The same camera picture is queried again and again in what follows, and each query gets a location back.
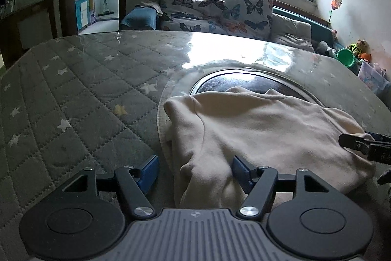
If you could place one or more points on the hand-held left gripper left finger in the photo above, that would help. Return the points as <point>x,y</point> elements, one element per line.
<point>149,170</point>

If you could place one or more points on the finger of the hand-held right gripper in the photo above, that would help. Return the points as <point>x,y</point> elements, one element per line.
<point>380,137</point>
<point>351,140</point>

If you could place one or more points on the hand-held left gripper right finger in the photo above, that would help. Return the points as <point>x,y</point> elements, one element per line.
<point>241,170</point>

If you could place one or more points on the cream sweatshirt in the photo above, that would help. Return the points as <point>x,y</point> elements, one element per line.
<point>259,132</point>

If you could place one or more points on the clear plastic storage box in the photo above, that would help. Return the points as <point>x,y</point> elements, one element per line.
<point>372,79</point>

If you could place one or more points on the green plastic bucket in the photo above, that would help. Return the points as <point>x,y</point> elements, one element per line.
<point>346,57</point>

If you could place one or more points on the round black cooktop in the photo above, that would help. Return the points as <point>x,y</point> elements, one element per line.
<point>244,80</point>

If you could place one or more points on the orange and green plush toys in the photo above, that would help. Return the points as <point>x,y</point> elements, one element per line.
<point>359,50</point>

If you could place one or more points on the grey plush toy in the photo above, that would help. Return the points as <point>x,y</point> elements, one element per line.
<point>325,49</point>

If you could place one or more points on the teal sofa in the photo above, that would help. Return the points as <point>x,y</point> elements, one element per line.
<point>317,27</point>

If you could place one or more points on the beige cushion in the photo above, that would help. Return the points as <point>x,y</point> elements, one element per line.
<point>290,31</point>

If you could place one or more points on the colourful pinwheel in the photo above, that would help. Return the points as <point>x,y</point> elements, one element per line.
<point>336,2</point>

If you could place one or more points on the blue blanket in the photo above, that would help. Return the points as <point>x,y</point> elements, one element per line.
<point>137,19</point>

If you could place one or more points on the butterfly print cushion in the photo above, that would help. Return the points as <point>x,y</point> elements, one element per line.
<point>247,16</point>
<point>189,13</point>

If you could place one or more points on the floor mop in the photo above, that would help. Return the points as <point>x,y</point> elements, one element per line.
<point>105,11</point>

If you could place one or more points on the beige folded cloth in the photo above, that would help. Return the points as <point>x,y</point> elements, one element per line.
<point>149,5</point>

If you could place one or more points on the blue and white cabinet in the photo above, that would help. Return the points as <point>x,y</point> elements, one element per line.
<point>82,10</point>

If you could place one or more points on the dark wooden console table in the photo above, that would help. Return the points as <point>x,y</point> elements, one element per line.
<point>30,6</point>

